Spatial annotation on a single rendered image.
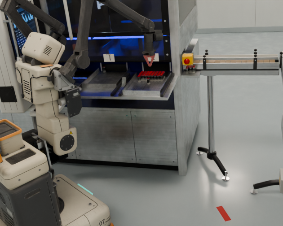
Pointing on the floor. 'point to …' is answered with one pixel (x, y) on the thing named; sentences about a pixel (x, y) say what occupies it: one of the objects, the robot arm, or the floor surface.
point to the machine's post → (176, 55)
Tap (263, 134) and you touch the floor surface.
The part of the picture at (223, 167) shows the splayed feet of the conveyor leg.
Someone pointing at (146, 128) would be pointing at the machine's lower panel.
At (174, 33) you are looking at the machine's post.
